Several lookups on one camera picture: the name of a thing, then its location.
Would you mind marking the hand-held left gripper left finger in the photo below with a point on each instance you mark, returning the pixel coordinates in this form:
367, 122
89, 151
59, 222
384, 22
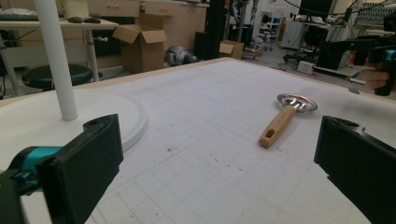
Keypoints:
81, 174

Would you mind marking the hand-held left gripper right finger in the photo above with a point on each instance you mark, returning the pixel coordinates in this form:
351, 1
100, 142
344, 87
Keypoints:
358, 168

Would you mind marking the white hook stand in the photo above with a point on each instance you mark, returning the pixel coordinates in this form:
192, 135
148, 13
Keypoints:
59, 62

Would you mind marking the black office chair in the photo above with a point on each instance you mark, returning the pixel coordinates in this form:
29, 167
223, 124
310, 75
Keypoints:
313, 39

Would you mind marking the small white box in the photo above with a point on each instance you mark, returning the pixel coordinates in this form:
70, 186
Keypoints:
305, 67

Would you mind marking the black monitor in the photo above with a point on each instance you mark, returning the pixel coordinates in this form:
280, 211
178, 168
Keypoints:
316, 7

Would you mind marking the black round stool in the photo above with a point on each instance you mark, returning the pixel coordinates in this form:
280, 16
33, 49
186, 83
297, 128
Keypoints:
37, 77

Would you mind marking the small cardboard box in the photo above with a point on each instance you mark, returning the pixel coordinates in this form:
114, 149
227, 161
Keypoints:
232, 49

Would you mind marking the white gridded mat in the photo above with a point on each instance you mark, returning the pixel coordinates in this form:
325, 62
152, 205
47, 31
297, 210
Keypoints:
202, 124

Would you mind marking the large open cardboard box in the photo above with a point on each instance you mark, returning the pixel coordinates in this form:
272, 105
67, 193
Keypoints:
143, 56

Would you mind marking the black box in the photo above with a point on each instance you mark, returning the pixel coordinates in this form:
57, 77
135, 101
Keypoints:
200, 45

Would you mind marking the white desk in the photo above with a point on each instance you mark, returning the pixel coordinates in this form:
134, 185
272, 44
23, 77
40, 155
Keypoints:
93, 25

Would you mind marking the grey rounded appliance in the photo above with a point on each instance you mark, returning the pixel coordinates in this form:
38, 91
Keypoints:
179, 56

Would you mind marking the black computer mouse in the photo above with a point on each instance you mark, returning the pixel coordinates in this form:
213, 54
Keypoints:
75, 20
92, 20

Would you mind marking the beige box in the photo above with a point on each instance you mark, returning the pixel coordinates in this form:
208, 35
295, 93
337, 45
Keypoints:
74, 8

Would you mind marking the dark keyboard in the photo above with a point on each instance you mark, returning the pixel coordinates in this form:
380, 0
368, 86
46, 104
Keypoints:
18, 17

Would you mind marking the black metal frame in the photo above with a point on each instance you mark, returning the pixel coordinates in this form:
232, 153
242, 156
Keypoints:
215, 28

